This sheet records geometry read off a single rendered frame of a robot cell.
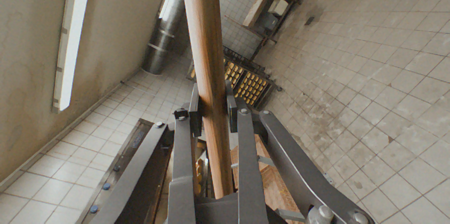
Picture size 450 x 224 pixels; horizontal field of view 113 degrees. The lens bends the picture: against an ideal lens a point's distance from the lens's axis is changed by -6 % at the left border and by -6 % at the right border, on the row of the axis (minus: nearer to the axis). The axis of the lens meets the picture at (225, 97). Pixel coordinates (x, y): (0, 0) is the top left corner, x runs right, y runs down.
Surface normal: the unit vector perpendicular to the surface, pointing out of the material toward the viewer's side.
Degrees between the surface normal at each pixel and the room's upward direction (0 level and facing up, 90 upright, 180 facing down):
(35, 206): 90
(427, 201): 0
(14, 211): 90
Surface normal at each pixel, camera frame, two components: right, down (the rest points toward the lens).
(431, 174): -0.87, -0.40
